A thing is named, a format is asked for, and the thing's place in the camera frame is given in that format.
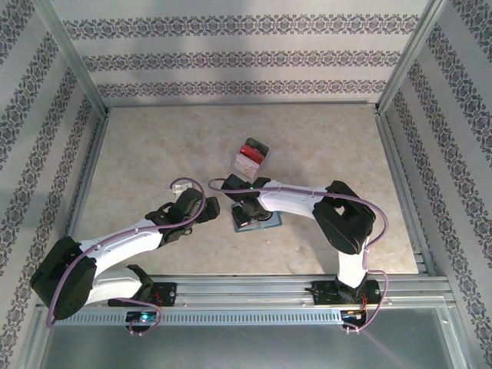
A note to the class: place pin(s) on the blue card holder wallet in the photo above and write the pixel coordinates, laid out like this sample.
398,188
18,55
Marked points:
274,223

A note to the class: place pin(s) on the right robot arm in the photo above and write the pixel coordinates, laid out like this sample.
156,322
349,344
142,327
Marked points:
288,200

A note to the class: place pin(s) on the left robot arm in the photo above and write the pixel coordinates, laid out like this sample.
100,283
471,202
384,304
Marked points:
119,246

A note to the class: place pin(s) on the white card stack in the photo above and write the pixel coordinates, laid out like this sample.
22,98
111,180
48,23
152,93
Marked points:
244,166

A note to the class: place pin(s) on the clear acrylic card stand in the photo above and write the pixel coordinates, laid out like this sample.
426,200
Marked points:
264,163

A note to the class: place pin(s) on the red card stack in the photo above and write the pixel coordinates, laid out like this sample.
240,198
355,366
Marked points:
251,153

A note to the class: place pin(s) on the black card stack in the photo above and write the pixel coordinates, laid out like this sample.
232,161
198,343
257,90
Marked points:
258,143

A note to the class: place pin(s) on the grey metal sheet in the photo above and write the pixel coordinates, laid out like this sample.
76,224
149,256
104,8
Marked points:
246,348

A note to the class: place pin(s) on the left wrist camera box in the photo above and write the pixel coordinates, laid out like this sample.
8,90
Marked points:
180,188

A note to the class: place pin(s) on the aluminium mounting rail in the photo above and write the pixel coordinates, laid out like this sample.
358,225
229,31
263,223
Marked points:
246,292

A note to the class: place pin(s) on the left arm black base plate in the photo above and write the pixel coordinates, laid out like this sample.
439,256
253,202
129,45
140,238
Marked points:
169,294

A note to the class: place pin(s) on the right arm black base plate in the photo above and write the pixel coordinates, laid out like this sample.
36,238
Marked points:
323,294

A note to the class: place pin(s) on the aluminium side rail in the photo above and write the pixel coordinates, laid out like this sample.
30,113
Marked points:
399,173

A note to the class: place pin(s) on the aluminium frame post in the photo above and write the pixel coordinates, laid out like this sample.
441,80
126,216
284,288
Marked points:
410,54
72,54

